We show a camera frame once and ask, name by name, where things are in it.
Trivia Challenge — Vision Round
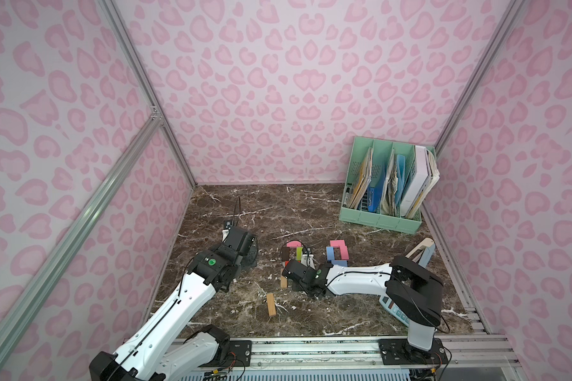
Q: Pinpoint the white binder folder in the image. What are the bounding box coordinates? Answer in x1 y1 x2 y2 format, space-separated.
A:
400 145 431 218

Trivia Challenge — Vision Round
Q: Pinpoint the beige blue stapler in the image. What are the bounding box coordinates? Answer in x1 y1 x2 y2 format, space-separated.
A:
406 237 436 268

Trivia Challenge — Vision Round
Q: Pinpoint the blue block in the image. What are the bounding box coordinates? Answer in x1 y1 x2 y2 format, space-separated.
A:
331 260 348 267
326 246 335 262

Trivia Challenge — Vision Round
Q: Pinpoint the pink block top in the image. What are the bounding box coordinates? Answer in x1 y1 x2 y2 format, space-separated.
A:
330 240 346 248

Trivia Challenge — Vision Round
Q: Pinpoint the blue mesh folder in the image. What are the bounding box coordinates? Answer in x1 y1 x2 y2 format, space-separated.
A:
367 165 386 213

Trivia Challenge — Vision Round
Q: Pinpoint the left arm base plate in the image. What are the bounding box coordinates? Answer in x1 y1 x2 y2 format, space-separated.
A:
205 340 252 368

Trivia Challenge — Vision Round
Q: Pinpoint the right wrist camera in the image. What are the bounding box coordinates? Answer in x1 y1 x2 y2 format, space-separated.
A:
300 250 316 268

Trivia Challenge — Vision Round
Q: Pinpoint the aluminium mounting rail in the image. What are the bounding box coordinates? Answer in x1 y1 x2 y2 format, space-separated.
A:
171 335 521 371

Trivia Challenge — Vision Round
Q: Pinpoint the dark brown block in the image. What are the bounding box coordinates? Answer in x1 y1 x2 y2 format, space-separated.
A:
281 246 290 262

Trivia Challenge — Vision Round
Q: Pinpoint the light blue calculator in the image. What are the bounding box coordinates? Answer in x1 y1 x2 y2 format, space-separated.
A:
379 296 409 326

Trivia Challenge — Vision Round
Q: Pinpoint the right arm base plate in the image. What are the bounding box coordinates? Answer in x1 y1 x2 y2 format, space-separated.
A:
378 338 449 366

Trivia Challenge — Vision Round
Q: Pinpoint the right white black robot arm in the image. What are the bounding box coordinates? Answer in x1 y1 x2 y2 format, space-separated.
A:
282 256 444 352

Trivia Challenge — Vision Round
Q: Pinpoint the green desktop file organizer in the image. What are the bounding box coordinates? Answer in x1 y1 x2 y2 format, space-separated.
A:
339 137 440 234

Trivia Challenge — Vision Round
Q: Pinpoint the wooden block bottom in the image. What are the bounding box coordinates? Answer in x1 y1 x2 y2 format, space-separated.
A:
266 293 277 318

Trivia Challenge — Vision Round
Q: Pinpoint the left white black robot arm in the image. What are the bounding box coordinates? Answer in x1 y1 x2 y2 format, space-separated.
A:
89 226 258 380

